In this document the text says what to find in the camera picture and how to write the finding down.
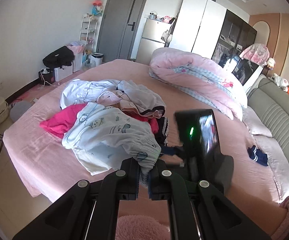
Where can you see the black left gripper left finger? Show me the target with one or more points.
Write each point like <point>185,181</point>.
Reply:
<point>87,210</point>

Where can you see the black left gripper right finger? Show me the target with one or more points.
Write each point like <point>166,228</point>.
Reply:
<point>199,210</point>

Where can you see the light blue cartoon print pants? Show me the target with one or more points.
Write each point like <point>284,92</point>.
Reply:
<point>103,137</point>

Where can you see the pink bed sheet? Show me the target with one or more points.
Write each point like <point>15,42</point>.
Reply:
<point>46,166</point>

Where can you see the navy blue striped socks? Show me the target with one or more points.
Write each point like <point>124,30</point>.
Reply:
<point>257,153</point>

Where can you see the navy white striped garment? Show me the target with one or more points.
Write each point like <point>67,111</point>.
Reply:
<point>163,129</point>

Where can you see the pink folded quilt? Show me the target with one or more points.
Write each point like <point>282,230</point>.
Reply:
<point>201,78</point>

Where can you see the white grey hooded jacket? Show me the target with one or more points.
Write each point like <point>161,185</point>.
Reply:
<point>149,104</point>

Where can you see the magenta pink garment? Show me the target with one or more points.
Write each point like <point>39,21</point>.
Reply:
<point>62,121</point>

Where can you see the green padded headboard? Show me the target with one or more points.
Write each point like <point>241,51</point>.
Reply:
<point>271,105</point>

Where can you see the cream pink garment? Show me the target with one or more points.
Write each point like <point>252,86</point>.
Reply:
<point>118,99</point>

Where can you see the pink hanging child jacket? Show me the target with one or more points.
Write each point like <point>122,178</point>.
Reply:
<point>256,53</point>

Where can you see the dark glass wardrobe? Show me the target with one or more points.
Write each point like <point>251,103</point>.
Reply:
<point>235,36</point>

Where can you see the white wardrobe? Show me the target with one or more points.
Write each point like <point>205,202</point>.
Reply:
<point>198,27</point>

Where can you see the silver refrigerator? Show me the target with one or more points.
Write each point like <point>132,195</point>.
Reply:
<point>151,40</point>

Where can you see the black bag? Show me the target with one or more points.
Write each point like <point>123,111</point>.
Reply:
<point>58,58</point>

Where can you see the grey door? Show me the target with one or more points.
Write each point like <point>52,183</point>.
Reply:
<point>118,28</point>

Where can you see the white shelf rack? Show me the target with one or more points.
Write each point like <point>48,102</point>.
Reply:
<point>88,32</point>

